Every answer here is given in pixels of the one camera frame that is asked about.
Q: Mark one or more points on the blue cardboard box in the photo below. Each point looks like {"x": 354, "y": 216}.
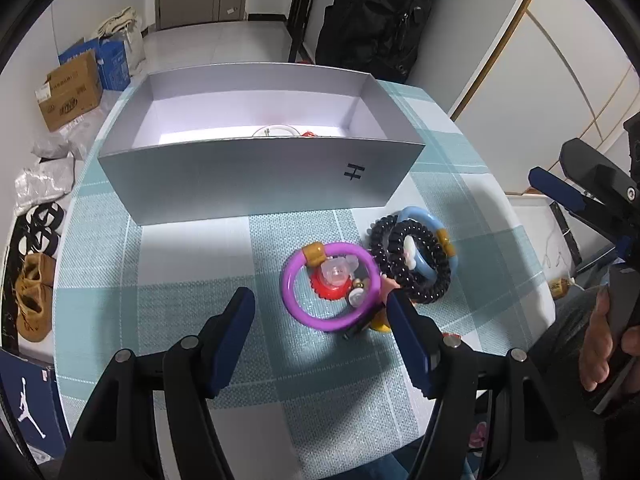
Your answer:
{"x": 112, "y": 65}

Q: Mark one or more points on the silver cardboard box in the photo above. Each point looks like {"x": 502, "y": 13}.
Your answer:
{"x": 250, "y": 180}

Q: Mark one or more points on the dark blue shoe box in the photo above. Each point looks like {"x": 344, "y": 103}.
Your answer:
{"x": 25, "y": 400}

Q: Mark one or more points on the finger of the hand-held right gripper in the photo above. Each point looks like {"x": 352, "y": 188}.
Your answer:
{"x": 585, "y": 160}
{"x": 560, "y": 187}

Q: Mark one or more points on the person's right hand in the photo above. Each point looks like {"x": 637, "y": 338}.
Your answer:
{"x": 597, "y": 345}

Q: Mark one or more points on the cream tote bag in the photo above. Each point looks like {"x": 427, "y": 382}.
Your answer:
{"x": 120, "y": 25}

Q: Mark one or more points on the brown boot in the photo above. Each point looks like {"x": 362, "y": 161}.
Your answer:
{"x": 40, "y": 270}
{"x": 32, "y": 315}

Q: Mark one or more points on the brown cardboard box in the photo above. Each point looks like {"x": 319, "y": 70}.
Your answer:
{"x": 65, "y": 95}

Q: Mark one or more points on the checked teal tablecloth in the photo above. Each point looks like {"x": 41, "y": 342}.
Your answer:
{"x": 200, "y": 260}

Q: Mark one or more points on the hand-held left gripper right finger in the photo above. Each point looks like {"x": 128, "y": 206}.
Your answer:
{"x": 407, "y": 340}

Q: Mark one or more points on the black backpack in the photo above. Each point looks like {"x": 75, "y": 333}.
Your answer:
{"x": 375, "y": 15}

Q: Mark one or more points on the clear bangle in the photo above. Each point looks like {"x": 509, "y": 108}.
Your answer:
{"x": 274, "y": 126}

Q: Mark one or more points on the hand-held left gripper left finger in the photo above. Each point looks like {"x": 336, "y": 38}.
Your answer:
{"x": 232, "y": 345}

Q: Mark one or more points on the black metal frame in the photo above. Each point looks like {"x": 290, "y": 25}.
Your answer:
{"x": 302, "y": 5}

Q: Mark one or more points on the white round charm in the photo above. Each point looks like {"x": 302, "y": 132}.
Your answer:
{"x": 356, "y": 298}

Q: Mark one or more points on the white wardrobe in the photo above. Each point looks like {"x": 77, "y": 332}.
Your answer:
{"x": 550, "y": 60}

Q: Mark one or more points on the black and white sneaker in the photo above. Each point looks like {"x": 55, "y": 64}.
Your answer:
{"x": 37, "y": 241}
{"x": 50, "y": 216}

